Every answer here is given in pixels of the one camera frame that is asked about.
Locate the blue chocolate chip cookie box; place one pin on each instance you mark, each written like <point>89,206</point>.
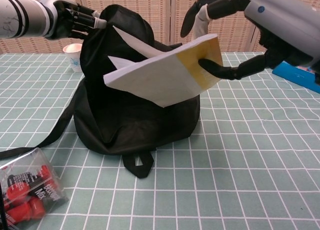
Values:
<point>295,76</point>

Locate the black fabric backpack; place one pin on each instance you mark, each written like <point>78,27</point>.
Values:
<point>130,124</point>

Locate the bamboo folding screen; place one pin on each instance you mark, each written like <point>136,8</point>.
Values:
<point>150,4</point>

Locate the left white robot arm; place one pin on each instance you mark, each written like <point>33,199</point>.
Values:
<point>20,15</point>

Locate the white book yellow spine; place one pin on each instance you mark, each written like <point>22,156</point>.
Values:
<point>160,76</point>

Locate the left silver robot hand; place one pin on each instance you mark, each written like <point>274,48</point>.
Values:
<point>65,17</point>

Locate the white paper cup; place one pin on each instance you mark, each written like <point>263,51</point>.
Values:
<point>73,55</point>

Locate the green checkered tablecloth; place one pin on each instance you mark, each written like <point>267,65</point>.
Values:
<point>237,152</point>

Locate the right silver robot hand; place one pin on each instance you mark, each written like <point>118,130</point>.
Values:
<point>282,22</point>

